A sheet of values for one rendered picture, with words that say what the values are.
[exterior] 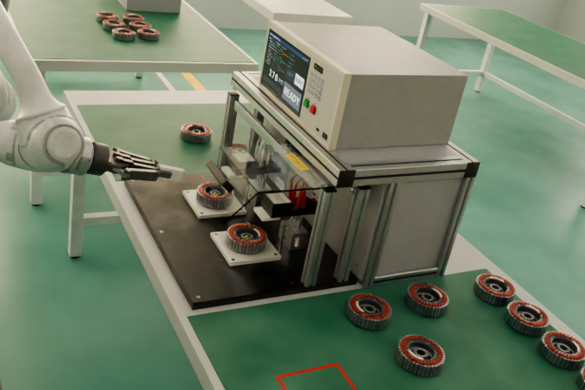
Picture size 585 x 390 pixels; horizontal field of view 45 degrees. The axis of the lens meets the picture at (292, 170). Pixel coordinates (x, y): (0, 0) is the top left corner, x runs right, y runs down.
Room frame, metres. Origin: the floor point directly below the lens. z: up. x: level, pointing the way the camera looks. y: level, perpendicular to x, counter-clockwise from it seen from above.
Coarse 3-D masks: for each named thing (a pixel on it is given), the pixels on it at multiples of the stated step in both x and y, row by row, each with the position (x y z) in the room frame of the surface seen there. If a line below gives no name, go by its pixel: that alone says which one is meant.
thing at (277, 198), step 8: (280, 192) 1.71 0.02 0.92; (264, 200) 1.68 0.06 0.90; (272, 200) 1.66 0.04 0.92; (280, 200) 1.67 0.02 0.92; (288, 200) 1.68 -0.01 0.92; (296, 200) 1.73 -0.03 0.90; (256, 208) 1.67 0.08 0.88; (264, 208) 1.67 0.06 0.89; (272, 208) 1.64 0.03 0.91; (280, 208) 1.65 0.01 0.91; (288, 208) 1.66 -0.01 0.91; (304, 208) 1.69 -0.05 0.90; (312, 208) 1.70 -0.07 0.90; (264, 216) 1.64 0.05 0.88; (272, 216) 1.64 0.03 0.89; (280, 216) 1.65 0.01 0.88; (288, 216) 1.66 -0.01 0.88; (296, 216) 1.71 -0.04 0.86; (296, 224) 1.71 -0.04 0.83
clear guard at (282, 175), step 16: (288, 144) 1.72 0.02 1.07; (208, 160) 1.59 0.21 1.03; (224, 160) 1.57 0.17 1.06; (240, 160) 1.56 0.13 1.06; (256, 160) 1.58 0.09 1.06; (272, 160) 1.60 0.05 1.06; (288, 160) 1.62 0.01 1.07; (304, 160) 1.64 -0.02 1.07; (208, 176) 1.54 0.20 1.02; (240, 176) 1.49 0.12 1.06; (256, 176) 1.50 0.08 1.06; (272, 176) 1.51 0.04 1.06; (288, 176) 1.53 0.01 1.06; (304, 176) 1.55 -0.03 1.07; (320, 176) 1.56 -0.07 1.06; (224, 192) 1.46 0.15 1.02; (240, 192) 1.44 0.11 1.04; (256, 192) 1.42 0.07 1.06; (240, 208) 1.40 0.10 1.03
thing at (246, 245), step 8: (240, 224) 1.68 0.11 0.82; (248, 224) 1.69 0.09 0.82; (232, 232) 1.63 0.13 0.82; (240, 232) 1.66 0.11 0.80; (248, 232) 1.67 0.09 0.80; (256, 232) 1.66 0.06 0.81; (264, 232) 1.66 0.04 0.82; (232, 240) 1.60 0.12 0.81; (240, 240) 1.60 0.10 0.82; (248, 240) 1.61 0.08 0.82; (256, 240) 1.61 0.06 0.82; (264, 240) 1.62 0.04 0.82; (232, 248) 1.59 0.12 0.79; (240, 248) 1.59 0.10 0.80; (248, 248) 1.59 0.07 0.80; (256, 248) 1.60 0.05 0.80; (264, 248) 1.62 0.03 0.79
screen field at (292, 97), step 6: (288, 84) 1.84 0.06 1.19; (288, 90) 1.83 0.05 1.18; (294, 90) 1.80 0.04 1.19; (282, 96) 1.85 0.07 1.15; (288, 96) 1.83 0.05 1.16; (294, 96) 1.80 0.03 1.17; (300, 96) 1.77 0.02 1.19; (288, 102) 1.82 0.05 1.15; (294, 102) 1.79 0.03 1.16; (294, 108) 1.79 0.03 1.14
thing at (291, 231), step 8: (280, 224) 1.73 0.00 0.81; (288, 224) 1.72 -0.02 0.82; (280, 232) 1.73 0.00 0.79; (288, 232) 1.69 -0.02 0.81; (296, 232) 1.68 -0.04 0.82; (304, 232) 1.69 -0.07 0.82; (288, 240) 1.68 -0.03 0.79; (304, 240) 1.69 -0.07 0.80; (288, 248) 1.68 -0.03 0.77; (296, 248) 1.68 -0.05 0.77
